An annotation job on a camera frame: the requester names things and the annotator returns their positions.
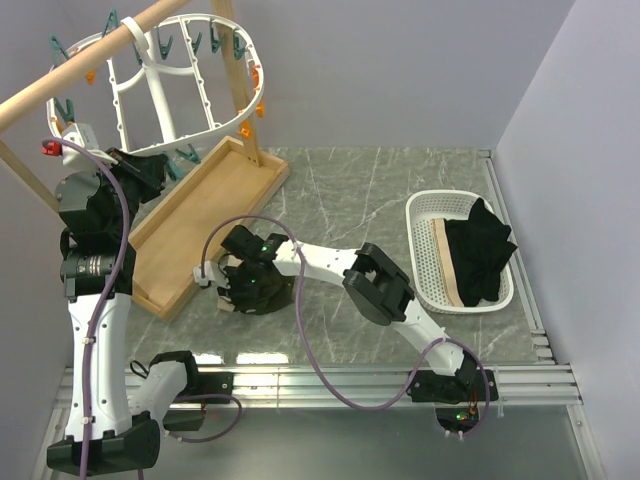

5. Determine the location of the black garment in basket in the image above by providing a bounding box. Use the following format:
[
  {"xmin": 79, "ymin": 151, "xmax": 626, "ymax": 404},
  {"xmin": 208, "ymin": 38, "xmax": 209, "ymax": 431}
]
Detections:
[{"xmin": 445, "ymin": 198, "xmax": 517, "ymax": 307}]

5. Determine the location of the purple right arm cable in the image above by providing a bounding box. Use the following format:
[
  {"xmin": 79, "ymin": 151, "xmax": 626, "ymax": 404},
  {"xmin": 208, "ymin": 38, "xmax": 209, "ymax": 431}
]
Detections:
[{"xmin": 198, "ymin": 214, "xmax": 494, "ymax": 441}]

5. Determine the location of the white plastic laundry basket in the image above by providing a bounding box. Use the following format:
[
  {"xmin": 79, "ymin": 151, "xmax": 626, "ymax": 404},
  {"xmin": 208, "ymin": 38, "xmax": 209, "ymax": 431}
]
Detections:
[{"xmin": 406, "ymin": 190, "xmax": 517, "ymax": 315}]

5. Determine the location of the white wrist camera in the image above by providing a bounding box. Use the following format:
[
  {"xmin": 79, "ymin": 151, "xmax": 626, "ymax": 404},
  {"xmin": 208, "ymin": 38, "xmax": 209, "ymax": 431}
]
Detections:
[
  {"xmin": 41, "ymin": 123, "xmax": 117, "ymax": 171},
  {"xmin": 192, "ymin": 261, "xmax": 227, "ymax": 288}
]

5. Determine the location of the white plastic clip hanger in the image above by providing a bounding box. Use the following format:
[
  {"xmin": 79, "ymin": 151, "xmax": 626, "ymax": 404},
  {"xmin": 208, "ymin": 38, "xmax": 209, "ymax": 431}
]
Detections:
[{"xmin": 45, "ymin": 13, "xmax": 266, "ymax": 156}]

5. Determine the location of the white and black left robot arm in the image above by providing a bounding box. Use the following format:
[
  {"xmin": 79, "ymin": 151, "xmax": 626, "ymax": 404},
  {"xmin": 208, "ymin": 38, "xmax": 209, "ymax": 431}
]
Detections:
[{"xmin": 42, "ymin": 138, "xmax": 202, "ymax": 479}]

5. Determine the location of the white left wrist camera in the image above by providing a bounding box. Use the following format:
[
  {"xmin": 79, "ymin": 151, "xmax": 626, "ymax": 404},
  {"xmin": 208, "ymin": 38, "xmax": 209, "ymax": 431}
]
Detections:
[{"xmin": 41, "ymin": 123, "xmax": 117, "ymax": 171}]

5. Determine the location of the teal clothes peg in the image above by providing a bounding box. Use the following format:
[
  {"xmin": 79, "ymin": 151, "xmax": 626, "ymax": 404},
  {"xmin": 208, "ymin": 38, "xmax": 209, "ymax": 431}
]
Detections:
[
  {"xmin": 190, "ymin": 32, "xmax": 203, "ymax": 55},
  {"xmin": 102, "ymin": 8, "xmax": 119, "ymax": 37},
  {"xmin": 175, "ymin": 144, "xmax": 201, "ymax": 164},
  {"xmin": 209, "ymin": 20, "xmax": 226, "ymax": 53},
  {"xmin": 155, "ymin": 27, "xmax": 174, "ymax": 60},
  {"xmin": 232, "ymin": 29, "xmax": 247, "ymax": 61},
  {"xmin": 165, "ymin": 159, "xmax": 184, "ymax": 182},
  {"xmin": 49, "ymin": 34, "xmax": 70, "ymax": 67},
  {"xmin": 54, "ymin": 98, "xmax": 75, "ymax": 124}
]

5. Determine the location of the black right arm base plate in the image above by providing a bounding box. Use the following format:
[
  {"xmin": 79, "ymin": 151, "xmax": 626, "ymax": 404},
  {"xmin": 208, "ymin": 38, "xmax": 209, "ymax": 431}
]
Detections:
[{"xmin": 405, "ymin": 369, "xmax": 499, "ymax": 405}]

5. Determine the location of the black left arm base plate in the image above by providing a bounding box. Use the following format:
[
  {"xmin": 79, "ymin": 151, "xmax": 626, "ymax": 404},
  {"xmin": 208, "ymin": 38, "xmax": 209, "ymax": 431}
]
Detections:
[{"xmin": 194, "ymin": 371, "xmax": 234, "ymax": 404}]

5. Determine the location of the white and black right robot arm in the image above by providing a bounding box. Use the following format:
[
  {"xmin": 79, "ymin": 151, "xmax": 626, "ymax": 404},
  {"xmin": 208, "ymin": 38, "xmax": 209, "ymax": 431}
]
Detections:
[{"xmin": 217, "ymin": 225, "xmax": 483, "ymax": 400}]

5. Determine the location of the beige garment in basket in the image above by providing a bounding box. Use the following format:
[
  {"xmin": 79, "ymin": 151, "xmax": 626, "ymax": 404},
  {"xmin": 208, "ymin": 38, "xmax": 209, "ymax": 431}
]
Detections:
[{"xmin": 432, "ymin": 218, "xmax": 464, "ymax": 308}]

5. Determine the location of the aluminium mounting rail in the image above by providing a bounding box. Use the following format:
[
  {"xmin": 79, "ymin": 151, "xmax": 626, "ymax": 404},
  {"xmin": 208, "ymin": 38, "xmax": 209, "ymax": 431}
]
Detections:
[{"xmin": 53, "ymin": 363, "xmax": 584, "ymax": 411}]

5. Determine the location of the olive green underwear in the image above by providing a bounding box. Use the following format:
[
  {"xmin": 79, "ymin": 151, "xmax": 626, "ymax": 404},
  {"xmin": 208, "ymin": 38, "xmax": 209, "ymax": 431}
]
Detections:
[{"xmin": 217, "ymin": 254, "xmax": 295, "ymax": 315}]

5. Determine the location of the wooden drying rack stand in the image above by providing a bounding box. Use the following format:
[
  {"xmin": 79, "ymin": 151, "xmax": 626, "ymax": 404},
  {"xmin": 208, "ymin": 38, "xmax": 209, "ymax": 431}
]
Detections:
[{"xmin": 1, "ymin": 1, "xmax": 289, "ymax": 321}]

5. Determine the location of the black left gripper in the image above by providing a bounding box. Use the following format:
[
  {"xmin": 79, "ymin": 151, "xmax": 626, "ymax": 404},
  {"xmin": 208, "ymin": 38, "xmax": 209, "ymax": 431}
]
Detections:
[{"xmin": 91, "ymin": 147, "xmax": 168, "ymax": 239}]

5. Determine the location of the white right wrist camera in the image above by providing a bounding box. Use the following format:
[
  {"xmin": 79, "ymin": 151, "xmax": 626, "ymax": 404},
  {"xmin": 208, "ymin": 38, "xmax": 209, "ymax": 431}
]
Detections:
[{"xmin": 192, "ymin": 261, "xmax": 227, "ymax": 288}]

